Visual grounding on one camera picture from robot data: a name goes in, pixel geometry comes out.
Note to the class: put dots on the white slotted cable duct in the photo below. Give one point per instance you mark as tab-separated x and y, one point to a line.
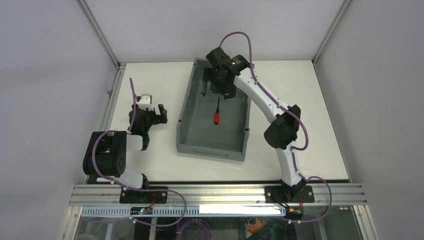
178	211

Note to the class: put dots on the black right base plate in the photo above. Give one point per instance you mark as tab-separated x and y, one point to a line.
275	195

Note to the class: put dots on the grey plastic storage bin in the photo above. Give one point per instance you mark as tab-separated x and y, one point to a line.
196	133

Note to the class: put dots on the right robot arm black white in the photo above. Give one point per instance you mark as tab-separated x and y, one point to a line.
284	119

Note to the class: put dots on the aluminium frame post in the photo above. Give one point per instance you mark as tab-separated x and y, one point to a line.
332	28
98	31

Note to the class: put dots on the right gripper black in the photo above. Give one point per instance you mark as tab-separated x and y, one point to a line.
220	87

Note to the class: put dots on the orange object below table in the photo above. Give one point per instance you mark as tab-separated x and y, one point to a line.
254	224

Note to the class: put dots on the right aluminium frame post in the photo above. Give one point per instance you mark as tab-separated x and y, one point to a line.
332	28

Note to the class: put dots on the red handled screwdriver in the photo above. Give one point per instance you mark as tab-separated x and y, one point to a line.
216	119

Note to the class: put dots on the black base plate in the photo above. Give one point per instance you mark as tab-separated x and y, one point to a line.
158	196
275	195

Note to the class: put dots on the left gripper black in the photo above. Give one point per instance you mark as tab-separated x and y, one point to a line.
156	115

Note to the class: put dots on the left aluminium frame post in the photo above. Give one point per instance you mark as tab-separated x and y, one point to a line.
98	31

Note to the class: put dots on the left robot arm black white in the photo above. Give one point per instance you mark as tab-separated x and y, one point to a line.
106	154

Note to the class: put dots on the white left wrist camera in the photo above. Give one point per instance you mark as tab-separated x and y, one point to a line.
144	102

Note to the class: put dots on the aluminium mounting rail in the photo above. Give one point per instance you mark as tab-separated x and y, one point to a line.
338	194

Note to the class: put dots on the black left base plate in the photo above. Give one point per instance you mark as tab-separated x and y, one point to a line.
158	196

